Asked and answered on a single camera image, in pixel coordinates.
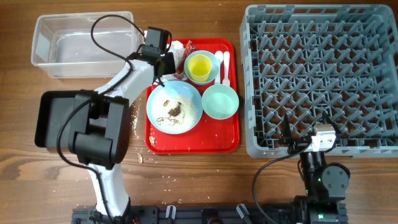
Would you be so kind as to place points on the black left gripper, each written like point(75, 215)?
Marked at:
point(170, 68)

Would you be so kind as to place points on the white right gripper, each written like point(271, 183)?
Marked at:
point(334, 130)

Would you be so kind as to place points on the white napkin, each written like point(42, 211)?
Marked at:
point(178, 49)

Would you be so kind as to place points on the red snack wrapper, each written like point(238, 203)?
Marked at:
point(189, 48)

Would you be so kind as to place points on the yellow plastic cup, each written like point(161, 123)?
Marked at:
point(200, 67)

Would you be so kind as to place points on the light blue bowl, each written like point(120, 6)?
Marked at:
point(214, 69)

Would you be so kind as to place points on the mint green bowl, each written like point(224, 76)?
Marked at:
point(220, 101)

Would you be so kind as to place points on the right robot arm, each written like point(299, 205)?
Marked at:
point(325, 183)

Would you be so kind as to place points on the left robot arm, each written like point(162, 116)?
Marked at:
point(99, 132)

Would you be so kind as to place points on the grey dishwasher rack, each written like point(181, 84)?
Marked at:
point(301, 61)

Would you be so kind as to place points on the black waste tray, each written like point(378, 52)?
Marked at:
point(55, 107)

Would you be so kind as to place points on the clear plastic bin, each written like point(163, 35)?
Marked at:
point(62, 44)

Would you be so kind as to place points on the white plastic spoon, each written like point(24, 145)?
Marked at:
point(220, 57)

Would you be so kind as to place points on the light blue plate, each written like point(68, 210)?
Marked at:
point(163, 98)

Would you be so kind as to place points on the white plastic fork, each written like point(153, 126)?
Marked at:
point(226, 62)

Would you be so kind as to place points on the red serving tray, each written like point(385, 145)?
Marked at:
point(209, 135)

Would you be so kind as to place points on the food crumb on tray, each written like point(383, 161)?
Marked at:
point(152, 140)

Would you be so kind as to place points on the food crumb on table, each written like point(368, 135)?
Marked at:
point(140, 158)

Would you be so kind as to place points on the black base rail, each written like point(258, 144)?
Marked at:
point(280, 213)

